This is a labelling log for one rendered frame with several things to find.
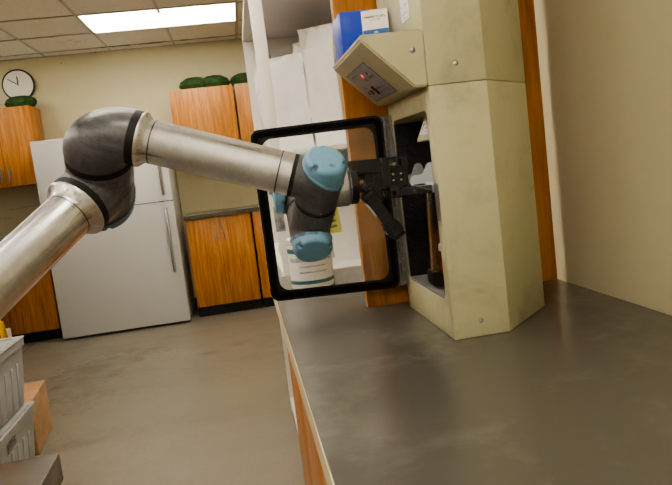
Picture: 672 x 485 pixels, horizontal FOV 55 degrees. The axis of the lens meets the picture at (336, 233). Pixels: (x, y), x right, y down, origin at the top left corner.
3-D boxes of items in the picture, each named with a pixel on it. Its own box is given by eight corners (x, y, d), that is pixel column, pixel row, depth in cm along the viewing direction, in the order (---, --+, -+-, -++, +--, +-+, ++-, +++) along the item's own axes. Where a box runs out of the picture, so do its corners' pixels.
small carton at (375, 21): (390, 44, 127) (387, 13, 126) (390, 40, 122) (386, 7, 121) (365, 48, 127) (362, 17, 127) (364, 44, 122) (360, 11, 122)
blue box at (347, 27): (380, 60, 145) (375, 19, 144) (390, 51, 135) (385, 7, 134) (336, 64, 143) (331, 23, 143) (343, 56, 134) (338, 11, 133)
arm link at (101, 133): (72, 74, 109) (353, 141, 112) (78, 124, 117) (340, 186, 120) (42, 115, 101) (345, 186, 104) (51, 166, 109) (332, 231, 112)
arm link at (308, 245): (298, 226, 111) (290, 181, 118) (289, 266, 119) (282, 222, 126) (342, 226, 113) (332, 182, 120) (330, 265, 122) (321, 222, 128)
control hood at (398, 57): (387, 105, 147) (382, 60, 146) (428, 85, 115) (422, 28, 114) (337, 110, 146) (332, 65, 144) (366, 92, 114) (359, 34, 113)
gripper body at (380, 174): (411, 154, 126) (350, 160, 125) (414, 198, 127) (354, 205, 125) (401, 156, 134) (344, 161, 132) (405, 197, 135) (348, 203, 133)
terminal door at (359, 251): (401, 287, 150) (382, 114, 146) (271, 302, 151) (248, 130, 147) (401, 286, 151) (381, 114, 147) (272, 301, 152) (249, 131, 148)
